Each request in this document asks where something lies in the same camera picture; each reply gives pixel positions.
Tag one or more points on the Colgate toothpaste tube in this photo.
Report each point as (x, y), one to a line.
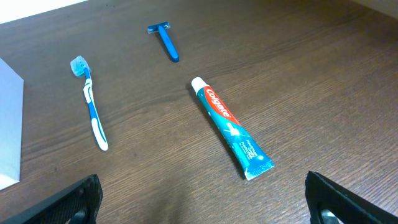
(251, 157)

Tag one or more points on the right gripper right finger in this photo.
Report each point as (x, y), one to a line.
(329, 202)

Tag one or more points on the white open cardboard box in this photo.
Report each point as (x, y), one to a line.
(12, 93)

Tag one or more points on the blue disposable razor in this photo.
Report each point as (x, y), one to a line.
(161, 29)

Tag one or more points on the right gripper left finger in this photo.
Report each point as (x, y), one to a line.
(78, 203)

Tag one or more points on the blue white toothbrush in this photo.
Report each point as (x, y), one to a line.
(80, 68)

